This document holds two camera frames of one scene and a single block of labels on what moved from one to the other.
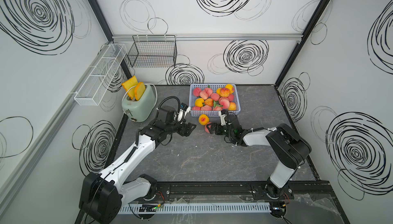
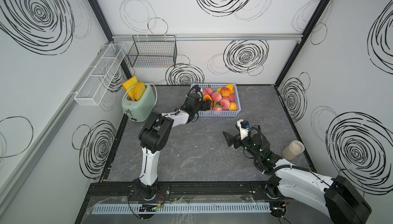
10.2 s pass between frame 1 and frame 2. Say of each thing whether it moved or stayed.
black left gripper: moved
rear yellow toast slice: stayed
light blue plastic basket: stayed
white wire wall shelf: stayed
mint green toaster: stayed
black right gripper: moved
